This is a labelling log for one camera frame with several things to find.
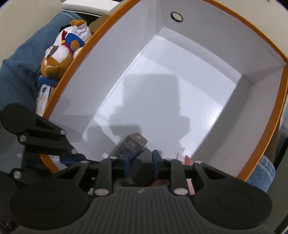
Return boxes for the white flat box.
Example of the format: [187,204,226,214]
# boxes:
[62,0,123,18]

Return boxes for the pink card wallet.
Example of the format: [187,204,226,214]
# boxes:
[177,154,197,195]

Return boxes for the white floral lotion tube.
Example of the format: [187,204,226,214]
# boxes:
[35,84,55,117]

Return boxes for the person's left leg in jeans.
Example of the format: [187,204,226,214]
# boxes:
[0,11,82,109]

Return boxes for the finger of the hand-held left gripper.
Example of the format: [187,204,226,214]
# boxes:
[12,155,54,188]
[19,113,100,166]

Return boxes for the brown plush dog toy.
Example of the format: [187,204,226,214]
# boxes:
[39,19,93,88]

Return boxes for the orange cardboard box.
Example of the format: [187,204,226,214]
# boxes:
[39,0,288,181]

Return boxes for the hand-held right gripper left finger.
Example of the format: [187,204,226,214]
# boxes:
[55,148,132,197]

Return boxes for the person's jeans legs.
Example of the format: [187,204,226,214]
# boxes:
[245,155,276,193]

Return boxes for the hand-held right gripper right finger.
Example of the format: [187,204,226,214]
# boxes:
[151,150,231,197]

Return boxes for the beige sofa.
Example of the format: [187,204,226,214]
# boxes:
[0,0,64,67]

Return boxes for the small black box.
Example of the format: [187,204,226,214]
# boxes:
[130,147,158,188]

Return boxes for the dark brown small box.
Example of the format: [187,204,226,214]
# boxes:
[110,133,148,159]

